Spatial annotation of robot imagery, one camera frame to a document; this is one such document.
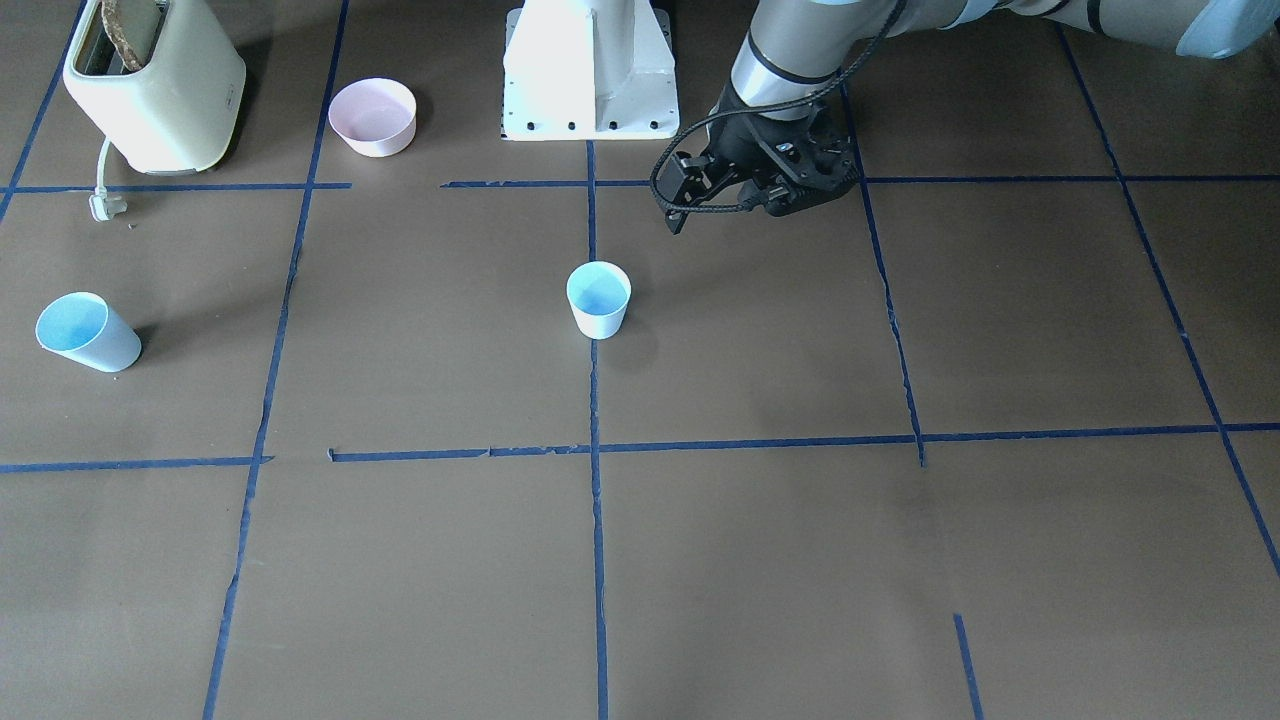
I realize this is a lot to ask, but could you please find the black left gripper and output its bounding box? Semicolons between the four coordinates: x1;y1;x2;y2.
666;85;860;234

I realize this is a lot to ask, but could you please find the light blue cup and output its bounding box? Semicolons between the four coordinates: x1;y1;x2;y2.
35;291;142;373
566;261;632;340

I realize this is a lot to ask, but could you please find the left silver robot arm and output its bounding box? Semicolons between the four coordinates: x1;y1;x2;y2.
649;1;1279;233

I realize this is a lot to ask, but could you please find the pink bowl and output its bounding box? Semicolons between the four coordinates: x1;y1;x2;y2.
326;77;419;158

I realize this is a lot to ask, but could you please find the cream white toaster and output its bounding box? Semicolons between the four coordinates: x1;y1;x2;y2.
61;1;247;176

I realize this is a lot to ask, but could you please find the toast bread slice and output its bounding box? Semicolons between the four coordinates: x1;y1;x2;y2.
99;0;166;73

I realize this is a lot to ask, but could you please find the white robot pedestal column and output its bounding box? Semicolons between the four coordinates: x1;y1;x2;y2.
500;1;680;142

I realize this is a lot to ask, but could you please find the white toaster power cable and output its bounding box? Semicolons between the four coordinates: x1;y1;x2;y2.
88;138;129;223

